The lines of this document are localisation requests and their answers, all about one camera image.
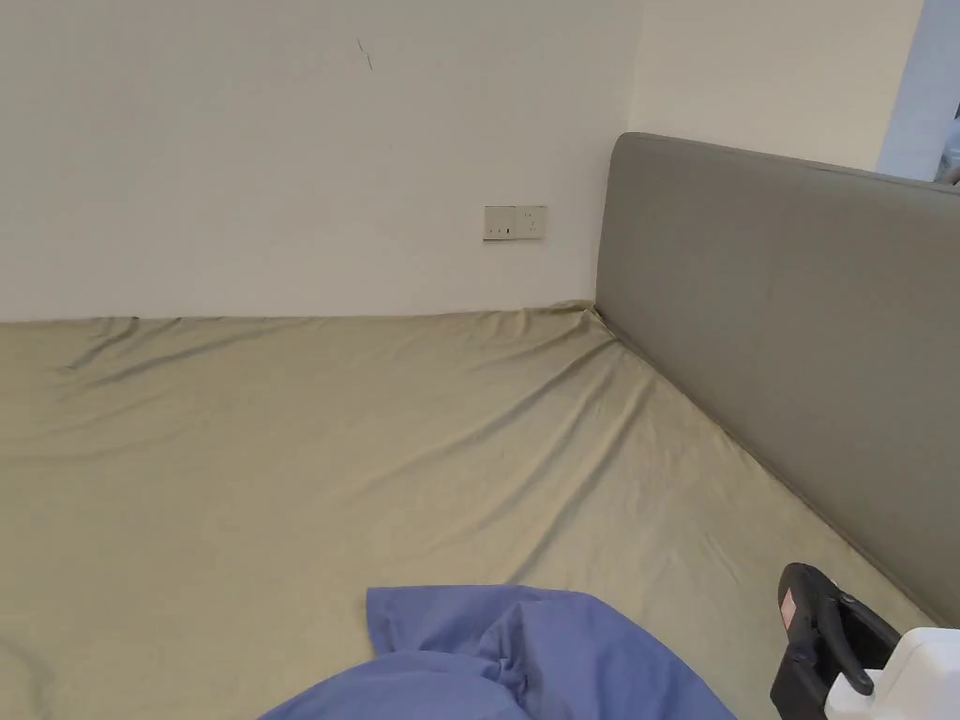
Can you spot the grey padded headboard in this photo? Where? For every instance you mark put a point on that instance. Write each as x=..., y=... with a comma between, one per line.
x=780, y=330

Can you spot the white wall socket plate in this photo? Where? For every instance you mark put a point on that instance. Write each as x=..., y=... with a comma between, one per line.
x=499, y=223
x=532, y=222

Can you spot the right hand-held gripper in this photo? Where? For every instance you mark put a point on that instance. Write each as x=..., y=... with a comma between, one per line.
x=922, y=675

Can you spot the bed with beige sheet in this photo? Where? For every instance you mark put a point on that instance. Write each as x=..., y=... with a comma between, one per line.
x=315, y=465

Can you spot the blue shirt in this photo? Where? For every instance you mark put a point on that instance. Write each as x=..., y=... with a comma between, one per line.
x=555, y=660

